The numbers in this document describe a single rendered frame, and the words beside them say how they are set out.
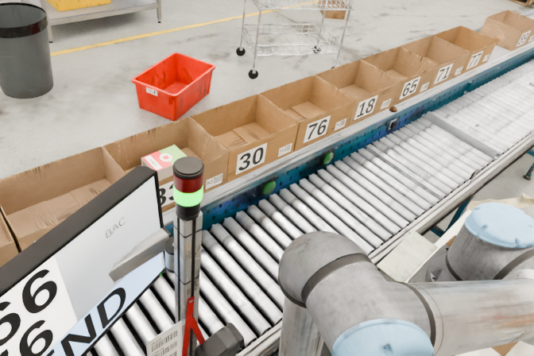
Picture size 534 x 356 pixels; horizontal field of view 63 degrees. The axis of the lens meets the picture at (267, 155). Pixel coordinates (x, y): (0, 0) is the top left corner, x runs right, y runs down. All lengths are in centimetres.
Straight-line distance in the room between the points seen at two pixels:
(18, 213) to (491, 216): 152
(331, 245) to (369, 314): 11
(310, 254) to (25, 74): 358
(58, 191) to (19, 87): 236
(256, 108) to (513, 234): 139
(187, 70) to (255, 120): 205
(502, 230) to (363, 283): 58
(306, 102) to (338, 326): 194
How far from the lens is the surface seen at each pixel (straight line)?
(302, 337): 84
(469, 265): 118
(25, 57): 397
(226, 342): 118
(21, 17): 433
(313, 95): 243
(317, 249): 64
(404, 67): 299
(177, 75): 426
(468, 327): 75
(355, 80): 273
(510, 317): 86
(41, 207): 181
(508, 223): 116
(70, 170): 179
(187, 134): 197
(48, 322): 87
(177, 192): 75
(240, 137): 209
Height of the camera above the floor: 213
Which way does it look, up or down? 38 degrees down
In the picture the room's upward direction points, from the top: 9 degrees clockwise
